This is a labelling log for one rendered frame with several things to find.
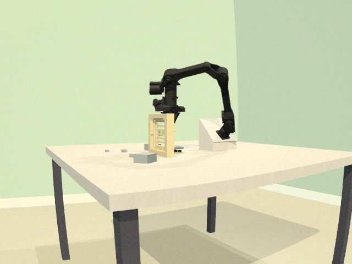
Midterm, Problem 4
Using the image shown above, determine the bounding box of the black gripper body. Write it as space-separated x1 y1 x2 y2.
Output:
155 95 185 112

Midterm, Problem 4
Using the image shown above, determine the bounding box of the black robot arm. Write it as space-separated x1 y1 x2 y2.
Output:
149 62 235 140

